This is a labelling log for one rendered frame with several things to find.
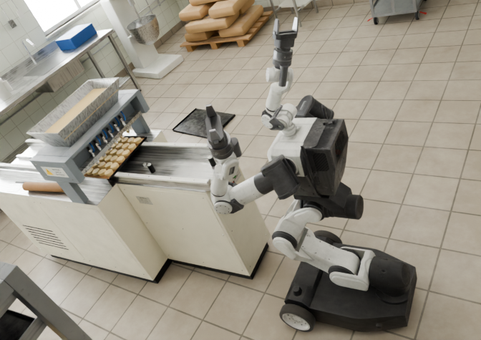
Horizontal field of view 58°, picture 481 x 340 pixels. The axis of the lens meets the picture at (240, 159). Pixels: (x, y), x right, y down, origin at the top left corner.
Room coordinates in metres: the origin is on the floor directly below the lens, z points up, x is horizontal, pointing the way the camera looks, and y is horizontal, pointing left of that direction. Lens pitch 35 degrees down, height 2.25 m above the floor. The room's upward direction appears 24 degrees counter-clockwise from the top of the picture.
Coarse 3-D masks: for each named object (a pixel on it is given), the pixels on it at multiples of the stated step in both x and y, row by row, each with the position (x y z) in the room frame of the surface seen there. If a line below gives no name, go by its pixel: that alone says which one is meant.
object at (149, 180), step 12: (0, 168) 3.14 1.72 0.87; (12, 168) 3.02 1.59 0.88; (24, 168) 2.91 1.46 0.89; (108, 180) 2.36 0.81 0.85; (120, 180) 2.28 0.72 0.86; (132, 180) 2.21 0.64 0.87; (144, 180) 2.14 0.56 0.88; (156, 180) 2.08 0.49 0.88; (168, 180) 2.01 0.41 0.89; (180, 180) 1.96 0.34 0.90; (192, 180) 1.91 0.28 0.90; (204, 180) 1.87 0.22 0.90
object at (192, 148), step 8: (32, 144) 3.31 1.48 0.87; (40, 144) 3.24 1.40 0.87; (144, 144) 2.51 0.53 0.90; (152, 144) 2.46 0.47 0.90; (160, 144) 2.42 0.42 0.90; (168, 144) 2.38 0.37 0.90; (176, 144) 2.34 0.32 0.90; (184, 144) 2.30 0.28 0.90; (192, 144) 2.26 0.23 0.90; (200, 144) 2.22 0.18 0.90; (176, 152) 2.34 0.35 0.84; (184, 152) 2.30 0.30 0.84; (192, 152) 2.26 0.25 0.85; (200, 152) 2.21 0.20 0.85; (208, 152) 2.18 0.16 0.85
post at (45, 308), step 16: (0, 272) 0.59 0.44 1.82; (16, 272) 0.58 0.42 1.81; (16, 288) 0.57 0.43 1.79; (32, 288) 0.58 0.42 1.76; (32, 304) 0.56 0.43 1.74; (48, 304) 0.58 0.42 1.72; (48, 320) 0.56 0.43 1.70; (64, 320) 0.58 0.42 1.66; (64, 336) 0.56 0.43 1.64; (80, 336) 0.58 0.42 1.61
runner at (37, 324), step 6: (36, 318) 0.58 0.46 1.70; (30, 324) 0.57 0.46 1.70; (36, 324) 0.57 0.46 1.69; (42, 324) 0.58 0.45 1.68; (30, 330) 0.56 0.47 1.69; (36, 330) 0.57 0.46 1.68; (42, 330) 0.57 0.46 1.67; (24, 336) 0.55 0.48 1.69; (30, 336) 0.56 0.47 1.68; (36, 336) 0.56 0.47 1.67
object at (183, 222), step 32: (160, 160) 2.33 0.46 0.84; (192, 160) 2.19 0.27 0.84; (128, 192) 2.26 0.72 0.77; (160, 192) 2.07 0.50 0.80; (192, 192) 1.92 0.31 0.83; (160, 224) 2.19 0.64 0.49; (192, 224) 2.01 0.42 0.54; (224, 224) 1.86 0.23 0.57; (256, 224) 2.04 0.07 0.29; (192, 256) 2.12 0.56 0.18; (224, 256) 1.93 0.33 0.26; (256, 256) 1.95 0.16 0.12
